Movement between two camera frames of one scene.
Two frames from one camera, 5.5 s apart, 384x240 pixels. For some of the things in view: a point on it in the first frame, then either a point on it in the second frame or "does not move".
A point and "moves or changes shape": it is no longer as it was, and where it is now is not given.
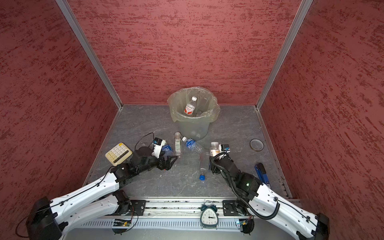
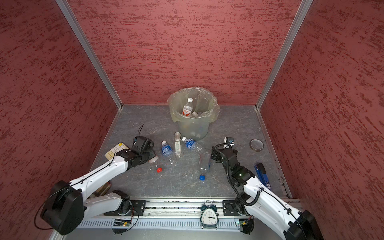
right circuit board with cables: [248, 224] does not move
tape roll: [256, 145] does not move
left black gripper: [167, 166] -> [152, 154]
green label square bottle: [178, 144] does not move
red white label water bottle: [190, 106] moves or changes shape
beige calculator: [119, 154] does not move
